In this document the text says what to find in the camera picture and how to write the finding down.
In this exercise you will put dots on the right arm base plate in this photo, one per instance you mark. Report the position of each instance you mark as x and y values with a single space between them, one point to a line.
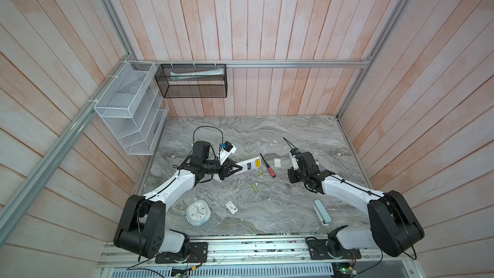
330 248

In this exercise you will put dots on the white battery cover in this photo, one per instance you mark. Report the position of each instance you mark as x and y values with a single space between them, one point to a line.
277 163

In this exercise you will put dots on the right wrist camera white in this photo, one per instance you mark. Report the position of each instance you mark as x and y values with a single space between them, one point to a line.
293 153

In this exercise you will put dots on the red handled screwdriver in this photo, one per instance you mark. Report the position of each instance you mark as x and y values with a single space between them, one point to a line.
270 170

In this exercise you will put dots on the paper in black basket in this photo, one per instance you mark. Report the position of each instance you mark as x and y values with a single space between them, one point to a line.
203 75

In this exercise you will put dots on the white wire shelf rack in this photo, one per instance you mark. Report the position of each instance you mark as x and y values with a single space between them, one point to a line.
132 109

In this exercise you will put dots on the white blue alarm clock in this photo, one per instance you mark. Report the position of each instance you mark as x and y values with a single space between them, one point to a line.
198 213

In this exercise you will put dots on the black mesh basket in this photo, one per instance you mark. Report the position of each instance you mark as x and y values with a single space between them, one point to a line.
190 88

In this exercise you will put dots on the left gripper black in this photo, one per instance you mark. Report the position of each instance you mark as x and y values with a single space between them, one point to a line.
222 176

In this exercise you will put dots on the small white box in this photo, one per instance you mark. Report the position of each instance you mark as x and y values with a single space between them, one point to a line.
231 207

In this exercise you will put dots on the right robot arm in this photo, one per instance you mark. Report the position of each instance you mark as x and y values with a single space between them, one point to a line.
393 228

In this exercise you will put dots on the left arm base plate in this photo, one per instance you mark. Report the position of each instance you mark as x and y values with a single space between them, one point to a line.
195 252

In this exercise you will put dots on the white remote control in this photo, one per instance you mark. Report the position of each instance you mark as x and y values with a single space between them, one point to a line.
248 165

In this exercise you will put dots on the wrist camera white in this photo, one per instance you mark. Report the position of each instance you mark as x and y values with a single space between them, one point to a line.
293 153
227 148

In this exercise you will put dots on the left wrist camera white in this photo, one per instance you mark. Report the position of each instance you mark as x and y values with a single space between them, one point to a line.
227 148

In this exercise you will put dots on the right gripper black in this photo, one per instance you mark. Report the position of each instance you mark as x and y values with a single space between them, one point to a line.
291 178

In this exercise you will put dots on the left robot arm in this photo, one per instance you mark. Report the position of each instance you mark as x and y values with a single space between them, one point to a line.
141 229

